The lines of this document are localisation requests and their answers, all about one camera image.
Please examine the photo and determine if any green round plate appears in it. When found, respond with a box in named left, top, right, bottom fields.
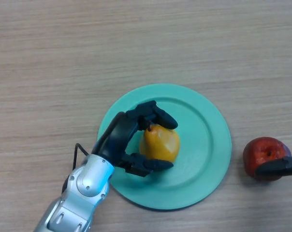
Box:
left=97, top=83, right=233, bottom=211

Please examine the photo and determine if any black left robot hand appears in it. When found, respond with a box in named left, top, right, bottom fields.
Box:
left=91, top=100, right=179, bottom=178

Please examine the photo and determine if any red apple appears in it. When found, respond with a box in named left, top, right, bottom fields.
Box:
left=242, top=137, right=292, bottom=182

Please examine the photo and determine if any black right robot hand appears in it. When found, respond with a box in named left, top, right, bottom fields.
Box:
left=254, top=37, right=292, bottom=180

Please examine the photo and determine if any yellow pear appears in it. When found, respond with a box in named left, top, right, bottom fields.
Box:
left=139, top=124, right=180, bottom=163

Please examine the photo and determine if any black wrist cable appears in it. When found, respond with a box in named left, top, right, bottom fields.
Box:
left=72, top=143, right=90, bottom=174

